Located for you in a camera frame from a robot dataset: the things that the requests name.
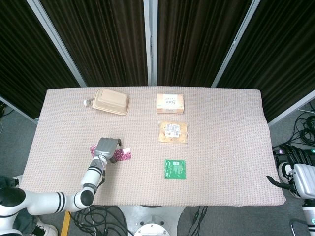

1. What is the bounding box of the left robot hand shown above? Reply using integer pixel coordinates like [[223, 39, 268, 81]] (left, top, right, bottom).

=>
[[94, 137, 123, 164]]

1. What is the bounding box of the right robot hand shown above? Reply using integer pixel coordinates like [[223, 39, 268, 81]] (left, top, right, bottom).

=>
[[267, 145, 315, 199]]

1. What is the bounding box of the white sneaker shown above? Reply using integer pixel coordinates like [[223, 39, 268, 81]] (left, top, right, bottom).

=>
[[278, 162, 295, 184], [31, 216, 59, 236]]

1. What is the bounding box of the black device with indicator lights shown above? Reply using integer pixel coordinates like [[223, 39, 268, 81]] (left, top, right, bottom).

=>
[[274, 147, 315, 164]]

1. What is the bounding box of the beige food container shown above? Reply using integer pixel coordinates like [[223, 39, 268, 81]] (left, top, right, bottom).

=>
[[92, 88, 130, 116]]

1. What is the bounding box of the clear snack bag with label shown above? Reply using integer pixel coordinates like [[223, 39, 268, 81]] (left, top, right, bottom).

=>
[[158, 120, 189, 144]]

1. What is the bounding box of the green sachet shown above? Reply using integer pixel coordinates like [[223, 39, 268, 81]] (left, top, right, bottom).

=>
[[163, 159, 187, 180]]

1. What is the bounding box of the cream snack box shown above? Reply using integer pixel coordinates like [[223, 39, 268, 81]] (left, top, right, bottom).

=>
[[157, 93, 185, 115]]

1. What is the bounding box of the yellow floor tape strip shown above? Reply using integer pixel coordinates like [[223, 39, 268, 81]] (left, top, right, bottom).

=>
[[60, 210, 72, 236]]

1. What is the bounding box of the pink woven tablecloth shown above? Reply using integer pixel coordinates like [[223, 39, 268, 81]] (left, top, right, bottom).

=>
[[18, 87, 287, 207]]

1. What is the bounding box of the person leg in jeans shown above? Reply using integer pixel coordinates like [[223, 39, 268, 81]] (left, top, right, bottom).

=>
[[12, 210, 37, 233]]

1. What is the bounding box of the dark brown curtain panel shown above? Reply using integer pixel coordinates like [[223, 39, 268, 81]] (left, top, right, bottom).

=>
[[216, 0, 315, 122], [39, 0, 148, 87], [0, 0, 81, 118], [157, 0, 254, 87]]

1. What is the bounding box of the black floor cable bundle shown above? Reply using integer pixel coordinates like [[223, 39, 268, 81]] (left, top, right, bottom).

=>
[[70, 205, 128, 236], [0, 102, 14, 118], [273, 102, 315, 149]]

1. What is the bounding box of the silver partition rail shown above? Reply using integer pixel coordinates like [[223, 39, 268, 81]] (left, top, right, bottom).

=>
[[267, 89, 315, 127], [0, 95, 39, 123]]

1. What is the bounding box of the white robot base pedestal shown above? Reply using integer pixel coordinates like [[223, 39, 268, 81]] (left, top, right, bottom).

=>
[[118, 205, 188, 236]]

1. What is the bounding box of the black cable with connector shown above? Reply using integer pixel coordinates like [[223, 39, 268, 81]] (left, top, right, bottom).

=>
[[189, 206, 209, 236]]

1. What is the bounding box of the silver partition post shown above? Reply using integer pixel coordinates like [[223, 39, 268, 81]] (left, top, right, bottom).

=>
[[26, 0, 87, 87], [143, 0, 158, 87], [211, 0, 261, 88]]

